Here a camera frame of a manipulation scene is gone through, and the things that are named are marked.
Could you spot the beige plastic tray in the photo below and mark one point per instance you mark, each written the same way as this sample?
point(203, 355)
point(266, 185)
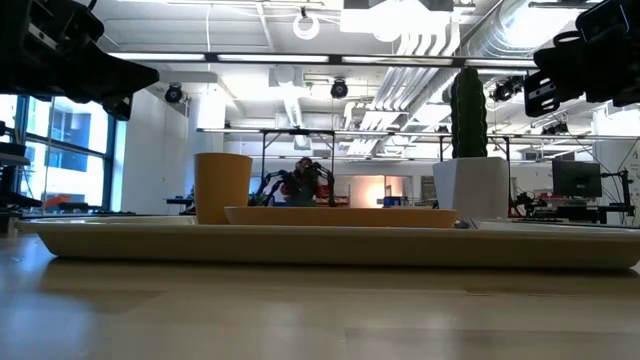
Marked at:
point(320, 247)

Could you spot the silver ventilation duct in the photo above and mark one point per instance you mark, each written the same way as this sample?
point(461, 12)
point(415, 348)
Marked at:
point(505, 30)

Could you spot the orange plastic plate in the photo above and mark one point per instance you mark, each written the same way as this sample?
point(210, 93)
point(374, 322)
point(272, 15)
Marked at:
point(340, 217)

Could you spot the black distant robot arm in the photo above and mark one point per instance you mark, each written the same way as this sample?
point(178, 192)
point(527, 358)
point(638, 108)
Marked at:
point(272, 185)
point(327, 182)

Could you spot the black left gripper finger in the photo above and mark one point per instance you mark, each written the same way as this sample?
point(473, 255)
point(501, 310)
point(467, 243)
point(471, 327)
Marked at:
point(118, 108)
point(110, 77)

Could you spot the green cactus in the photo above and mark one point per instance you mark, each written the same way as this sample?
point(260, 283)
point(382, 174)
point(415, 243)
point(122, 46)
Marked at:
point(469, 115)

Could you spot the person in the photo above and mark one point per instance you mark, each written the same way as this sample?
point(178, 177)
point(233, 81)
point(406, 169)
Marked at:
point(301, 187)

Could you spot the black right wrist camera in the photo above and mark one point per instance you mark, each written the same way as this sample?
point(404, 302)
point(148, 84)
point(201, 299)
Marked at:
point(602, 20)

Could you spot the white plant pot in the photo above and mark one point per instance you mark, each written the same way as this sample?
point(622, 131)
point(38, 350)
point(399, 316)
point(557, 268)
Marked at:
point(470, 187)

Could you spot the orange plastic cup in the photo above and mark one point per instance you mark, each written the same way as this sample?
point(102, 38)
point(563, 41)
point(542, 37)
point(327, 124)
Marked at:
point(222, 187)

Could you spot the black distant monitor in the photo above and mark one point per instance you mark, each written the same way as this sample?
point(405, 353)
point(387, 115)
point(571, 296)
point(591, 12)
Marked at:
point(576, 177)

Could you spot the black aluminium table frame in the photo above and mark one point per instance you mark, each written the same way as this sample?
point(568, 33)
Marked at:
point(212, 57)

